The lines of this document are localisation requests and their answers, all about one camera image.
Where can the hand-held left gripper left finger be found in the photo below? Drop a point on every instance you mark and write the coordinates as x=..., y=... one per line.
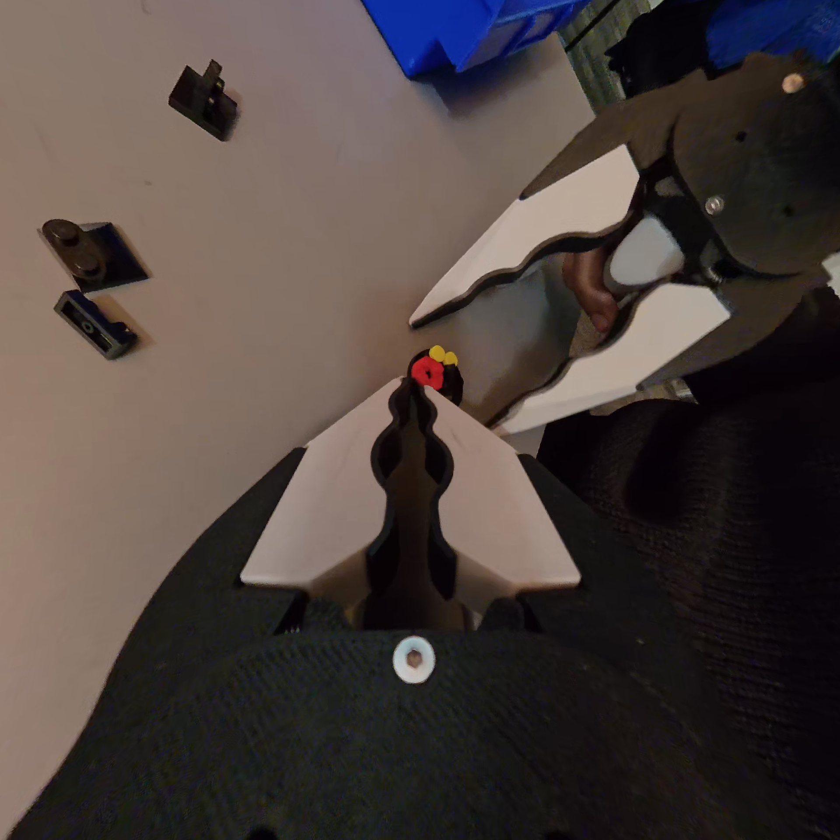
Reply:
x=315, y=518

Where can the person's black knit sweater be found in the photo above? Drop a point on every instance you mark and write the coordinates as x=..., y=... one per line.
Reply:
x=722, y=525

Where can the black lego bracket piece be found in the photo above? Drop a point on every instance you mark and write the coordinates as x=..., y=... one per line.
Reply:
x=200, y=105

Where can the black lego slope with plate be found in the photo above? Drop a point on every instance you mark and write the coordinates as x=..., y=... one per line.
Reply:
x=98, y=259

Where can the person's right hand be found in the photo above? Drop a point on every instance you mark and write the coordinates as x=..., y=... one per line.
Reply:
x=590, y=292

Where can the round black lego assembly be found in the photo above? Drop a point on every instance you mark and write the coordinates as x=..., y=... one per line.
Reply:
x=430, y=374

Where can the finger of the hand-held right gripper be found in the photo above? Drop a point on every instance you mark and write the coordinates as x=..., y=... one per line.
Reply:
x=558, y=210
x=643, y=348

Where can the blue storage bin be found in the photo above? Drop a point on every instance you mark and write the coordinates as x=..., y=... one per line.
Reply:
x=446, y=33
x=774, y=26

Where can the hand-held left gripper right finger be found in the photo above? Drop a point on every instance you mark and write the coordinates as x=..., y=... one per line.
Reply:
x=505, y=525

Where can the small black lego plate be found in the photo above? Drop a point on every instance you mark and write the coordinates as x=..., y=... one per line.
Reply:
x=95, y=325

